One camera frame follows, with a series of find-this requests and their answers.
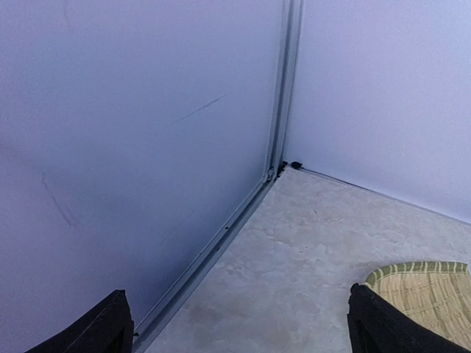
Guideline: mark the woven bamboo tray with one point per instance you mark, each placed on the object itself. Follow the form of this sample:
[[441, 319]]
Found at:
[[435, 294]]

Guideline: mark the left aluminium corner post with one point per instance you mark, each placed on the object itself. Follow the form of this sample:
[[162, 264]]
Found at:
[[284, 84]]

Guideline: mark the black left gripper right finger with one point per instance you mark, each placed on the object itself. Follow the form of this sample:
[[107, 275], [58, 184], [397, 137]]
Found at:
[[377, 326]]

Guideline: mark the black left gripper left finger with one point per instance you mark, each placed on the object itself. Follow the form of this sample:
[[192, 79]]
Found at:
[[107, 327]]

